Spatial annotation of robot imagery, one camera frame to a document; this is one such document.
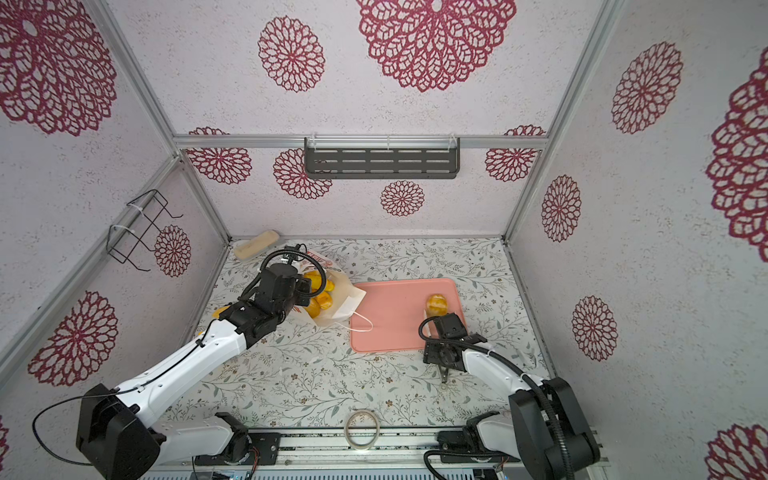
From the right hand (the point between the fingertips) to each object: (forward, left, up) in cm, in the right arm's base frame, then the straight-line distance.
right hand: (436, 351), depth 89 cm
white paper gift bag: (+13, +28, +9) cm, 32 cm away
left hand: (+9, +39, +21) cm, 45 cm away
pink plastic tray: (+11, +14, +4) cm, 18 cm away
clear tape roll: (-24, +24, 0) cm, 34 cm away
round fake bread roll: (+14, -1, +3) cm, 15 cm away
